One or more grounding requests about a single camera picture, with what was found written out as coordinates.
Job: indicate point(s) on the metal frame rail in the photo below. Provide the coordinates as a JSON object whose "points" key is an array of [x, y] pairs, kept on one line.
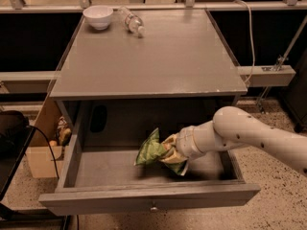
{"points": [[41, 81]]}

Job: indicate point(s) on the black chair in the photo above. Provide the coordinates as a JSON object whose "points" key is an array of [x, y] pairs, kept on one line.
{"points": [[15, 136]]}

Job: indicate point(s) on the grey wooden cabinet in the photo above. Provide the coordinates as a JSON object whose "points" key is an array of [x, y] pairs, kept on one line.
{"points": [[157, 81]]}

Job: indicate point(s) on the grey open top drawer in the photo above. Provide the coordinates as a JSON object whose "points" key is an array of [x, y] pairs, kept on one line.
{"points": [[99, 175]]}

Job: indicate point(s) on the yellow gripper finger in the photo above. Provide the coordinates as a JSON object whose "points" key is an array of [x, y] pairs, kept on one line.
{"points": [[170, 142], [172, 156]]}

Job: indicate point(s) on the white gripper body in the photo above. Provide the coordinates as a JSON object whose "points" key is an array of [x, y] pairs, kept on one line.
{"points": [[184, 143]]}

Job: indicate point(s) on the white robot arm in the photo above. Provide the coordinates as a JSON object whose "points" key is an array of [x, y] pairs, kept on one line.
{"points": [[231, 128]]}

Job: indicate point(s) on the green jalapeno chip bag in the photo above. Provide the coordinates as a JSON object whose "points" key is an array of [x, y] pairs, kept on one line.
{"points": [[151, 151]]}

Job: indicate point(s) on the cardboard box with items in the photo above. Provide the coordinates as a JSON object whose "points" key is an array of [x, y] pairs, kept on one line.
{"points": [[45, 154]]}

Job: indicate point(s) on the clear plastic water bottle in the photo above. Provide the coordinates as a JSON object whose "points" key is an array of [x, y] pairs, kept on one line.
{"points": [[132, 22]]}

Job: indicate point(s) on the white ceramic bowl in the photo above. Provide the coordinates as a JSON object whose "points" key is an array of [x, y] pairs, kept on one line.
{"points": [[98, 17]]}

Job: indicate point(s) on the round metal drawer knob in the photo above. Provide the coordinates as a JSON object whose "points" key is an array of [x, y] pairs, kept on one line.
{"points": [[153, 209]]}

